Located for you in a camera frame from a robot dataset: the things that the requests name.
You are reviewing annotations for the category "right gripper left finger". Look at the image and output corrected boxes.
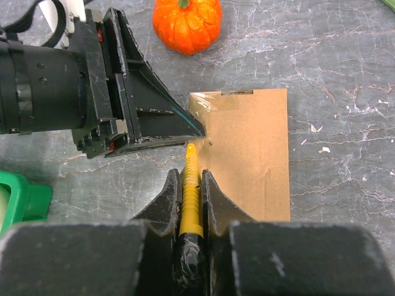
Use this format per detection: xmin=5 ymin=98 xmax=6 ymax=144
xmin=130 ymin=169 xmax=181 ymax=237

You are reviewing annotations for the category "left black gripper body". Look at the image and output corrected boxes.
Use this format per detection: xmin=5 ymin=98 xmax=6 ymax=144
xmin=69 ymin=9 xmax=130 ymax=159

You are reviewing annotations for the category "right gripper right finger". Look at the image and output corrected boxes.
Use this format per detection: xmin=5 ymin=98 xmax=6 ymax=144
xmin=201 ymin=170 xmax=254 ymax=237

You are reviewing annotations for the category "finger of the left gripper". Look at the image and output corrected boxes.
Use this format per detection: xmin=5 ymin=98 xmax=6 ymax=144
xmin=104 ymin=7 xmax=206 ymax=137
xmin=106 ymin=72 xmax=205 ymax=158

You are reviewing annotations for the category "yellow utility knife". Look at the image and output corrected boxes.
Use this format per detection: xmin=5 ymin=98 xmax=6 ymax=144
xmin=173 ymin=144 xmax=206 ymax=295

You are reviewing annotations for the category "brown cardboard express box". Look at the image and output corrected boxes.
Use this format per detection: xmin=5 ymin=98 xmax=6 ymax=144
xmin=189 ymin=89 xmax=290 ymax=221

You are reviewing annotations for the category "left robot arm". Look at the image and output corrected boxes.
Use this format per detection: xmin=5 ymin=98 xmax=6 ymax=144
xmin=1 ymin=1 xmax=206 ymax=158

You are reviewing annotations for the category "small orange pumpkin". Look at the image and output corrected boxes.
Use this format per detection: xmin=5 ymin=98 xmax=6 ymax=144
xmin=152 ymin=0 xmax=222 ymax=56

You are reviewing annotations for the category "green plastic basket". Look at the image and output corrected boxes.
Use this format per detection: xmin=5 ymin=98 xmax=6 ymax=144
xmin=1 ymin=171 xmax=52 ymax=235

